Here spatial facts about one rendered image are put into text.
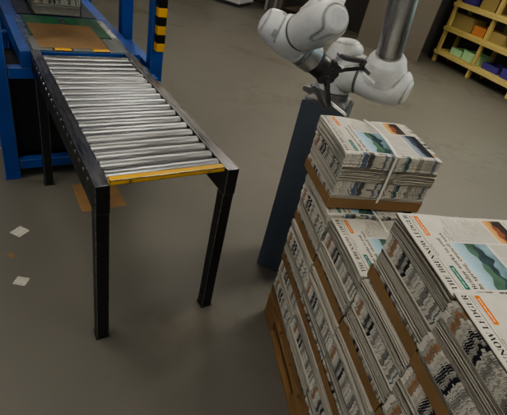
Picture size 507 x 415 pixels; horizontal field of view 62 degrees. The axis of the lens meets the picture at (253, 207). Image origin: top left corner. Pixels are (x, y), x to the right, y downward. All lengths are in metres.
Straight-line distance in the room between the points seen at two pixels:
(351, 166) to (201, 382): 1.09
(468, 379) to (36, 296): 1.82
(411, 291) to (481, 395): 0.29
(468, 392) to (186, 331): 1.36
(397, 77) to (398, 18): 0.23
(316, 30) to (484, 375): 0.86
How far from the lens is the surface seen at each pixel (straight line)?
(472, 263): 1.12
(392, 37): 1.75
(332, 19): 1.16
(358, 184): 1.51
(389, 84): 1.82
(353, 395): 1.38
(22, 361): 2.02
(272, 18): 1.30
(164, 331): 2.05
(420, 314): 1.10
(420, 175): 1.60
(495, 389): 0.94
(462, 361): 1.00
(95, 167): 1.58
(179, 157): 1.69
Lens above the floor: 1.62
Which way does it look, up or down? 34 degrees down
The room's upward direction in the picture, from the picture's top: 14 degrees clockwise
